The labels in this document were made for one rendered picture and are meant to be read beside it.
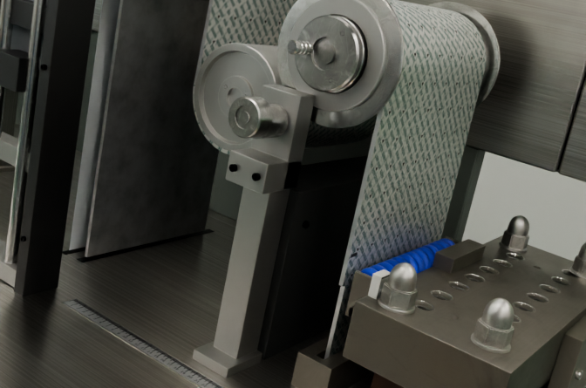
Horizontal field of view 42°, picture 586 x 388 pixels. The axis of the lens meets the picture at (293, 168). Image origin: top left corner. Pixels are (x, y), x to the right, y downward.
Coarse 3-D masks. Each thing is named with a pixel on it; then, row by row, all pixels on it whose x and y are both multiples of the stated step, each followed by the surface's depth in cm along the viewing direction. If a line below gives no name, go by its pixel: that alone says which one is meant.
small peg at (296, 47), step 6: (294, 42) 74; (300, 42) 75; (306, 42) 76; (288, 48) 75; (294, 48) 74; (300, 48) 74; (306, 48) 75; (312, 48) 76; (294, 54) 75; (300, 54) 75; (306, 54) 76
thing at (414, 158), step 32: (384, 128) 77; (416, 128) 83; (448, 128) 90; (384, 160) 79; (416, 160) 85; (448, 160) 93; (384, 192) 81; (416, 192) 88; (448, 192) 96; (352, 224) 78; (384, 224) 83; (416, 224) 91; (384, 256) 86
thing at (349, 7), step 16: (320, 0) 77; (336, 0) 76; (352, 0) 75; (304, 16) 78; (352, 16) 75; (368, 16) 74; (368, 32) 74; (368, 48) 74; (384, 48) 74; (288, 64) 80; (368, 64) 75; (384, 64) 74; (368, 80) 75; (320, 96) 78; (336, 96) 77; (352, 96) 76; (368, 96) 75
